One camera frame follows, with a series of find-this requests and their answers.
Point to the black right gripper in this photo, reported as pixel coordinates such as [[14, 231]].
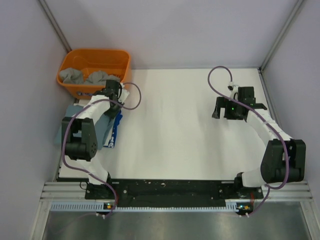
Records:
[[222, 102]]

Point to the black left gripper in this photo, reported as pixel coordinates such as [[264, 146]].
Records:
[[113, 113]]

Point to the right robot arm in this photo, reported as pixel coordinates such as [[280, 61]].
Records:
[[284, 157]]

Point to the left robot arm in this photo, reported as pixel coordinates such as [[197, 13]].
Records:
[[79, 136]]

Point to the orange plastic laundry basket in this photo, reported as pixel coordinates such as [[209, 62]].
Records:
[[115, 62]]

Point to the grey t shirt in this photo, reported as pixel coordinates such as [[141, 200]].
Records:
[[76, 77]]

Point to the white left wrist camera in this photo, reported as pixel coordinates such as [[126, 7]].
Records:
[[123, 96]]

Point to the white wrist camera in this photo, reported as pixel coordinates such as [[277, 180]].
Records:
[[123, 96], [233, 88]]

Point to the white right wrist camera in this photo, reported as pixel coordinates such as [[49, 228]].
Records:
[[233, 88]]

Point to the light blue cable duct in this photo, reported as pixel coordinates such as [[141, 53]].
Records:
[[106, 207]]

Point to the aluminium frame rail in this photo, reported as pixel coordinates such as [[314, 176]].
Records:
[[75, 191]]

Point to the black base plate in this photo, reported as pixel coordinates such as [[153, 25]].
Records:
[[171, 193]]

